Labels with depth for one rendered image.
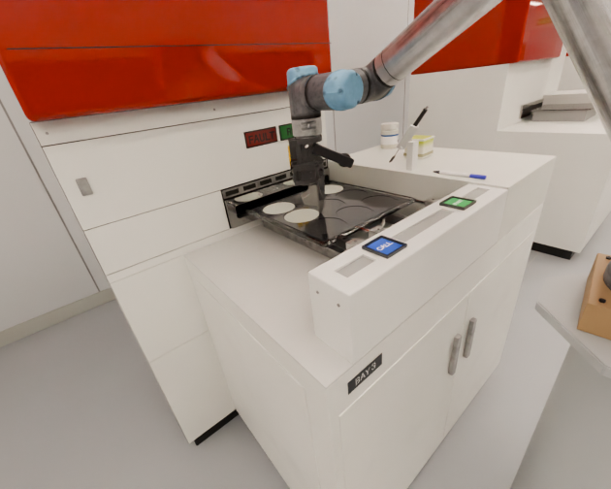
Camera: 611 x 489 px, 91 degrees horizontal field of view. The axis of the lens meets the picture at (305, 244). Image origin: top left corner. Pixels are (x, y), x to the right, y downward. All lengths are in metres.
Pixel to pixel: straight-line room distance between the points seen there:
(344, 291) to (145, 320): 0.72
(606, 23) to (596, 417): 0.64
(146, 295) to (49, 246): 1.53
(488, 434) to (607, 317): 0.92
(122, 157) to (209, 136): 0.23
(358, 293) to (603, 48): 0.38
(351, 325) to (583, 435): 0.55
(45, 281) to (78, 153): 1.75
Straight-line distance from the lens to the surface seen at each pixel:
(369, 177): 1.07
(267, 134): 1.02
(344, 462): 0.71
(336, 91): 0.68
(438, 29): 0.70
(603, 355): 0.66
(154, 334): 1.06
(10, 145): 2.36
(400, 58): 0.74
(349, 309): 0.45
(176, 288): 1.01
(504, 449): 1.49
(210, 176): 0.95
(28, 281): 2.54
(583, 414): 0.85
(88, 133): 0.87
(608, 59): 0.48
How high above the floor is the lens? 1.22
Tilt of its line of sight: 28 degrees down
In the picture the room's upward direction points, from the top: 7 degrees counter-clockwise
